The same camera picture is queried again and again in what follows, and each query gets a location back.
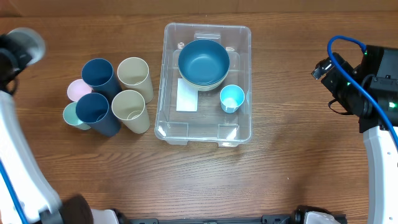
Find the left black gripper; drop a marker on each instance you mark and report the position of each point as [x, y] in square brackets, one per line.
[20, 56]

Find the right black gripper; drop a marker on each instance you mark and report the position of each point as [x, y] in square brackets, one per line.
[329, 81]

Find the small grey cup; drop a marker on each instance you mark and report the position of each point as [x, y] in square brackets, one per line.
[31, 41]

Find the small pink cup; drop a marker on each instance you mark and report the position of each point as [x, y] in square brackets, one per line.
[78, 89]

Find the small light blue cup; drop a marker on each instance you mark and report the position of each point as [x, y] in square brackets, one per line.
[231, 98]

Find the dark blue bowl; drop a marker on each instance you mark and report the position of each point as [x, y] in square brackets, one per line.
[203, 62]

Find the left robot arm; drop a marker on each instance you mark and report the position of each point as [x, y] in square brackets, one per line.
[26, 196]

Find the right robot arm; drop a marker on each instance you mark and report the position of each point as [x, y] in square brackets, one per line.
[369, 91]

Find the small mint green cup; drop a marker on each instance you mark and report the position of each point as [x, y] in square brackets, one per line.
[70, 117]

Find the tall navy cup rear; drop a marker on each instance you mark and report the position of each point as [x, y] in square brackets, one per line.
[99, 74]

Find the tall navy cup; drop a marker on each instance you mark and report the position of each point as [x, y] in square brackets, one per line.
[94, 110]
[99, 74]

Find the tall navy cup front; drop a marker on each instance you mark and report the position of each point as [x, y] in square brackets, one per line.
[94, 110]

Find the tall beige cup rear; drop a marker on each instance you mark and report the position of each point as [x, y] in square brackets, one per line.
[133, 72]

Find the tall beige cup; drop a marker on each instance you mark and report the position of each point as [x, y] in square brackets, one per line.
[133, 72]
[129, 107]

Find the cream bowl stack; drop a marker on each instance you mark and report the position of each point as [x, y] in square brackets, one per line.
[205, 87]

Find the clear plastic storage bin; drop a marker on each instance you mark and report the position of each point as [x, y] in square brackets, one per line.
[210, 123]

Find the tall beige cup front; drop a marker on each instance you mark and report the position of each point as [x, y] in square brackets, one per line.
[129, 107]

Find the white label in bin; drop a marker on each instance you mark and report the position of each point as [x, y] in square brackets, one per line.
[187, 97]

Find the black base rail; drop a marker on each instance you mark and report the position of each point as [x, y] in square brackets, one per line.
[265, 219]

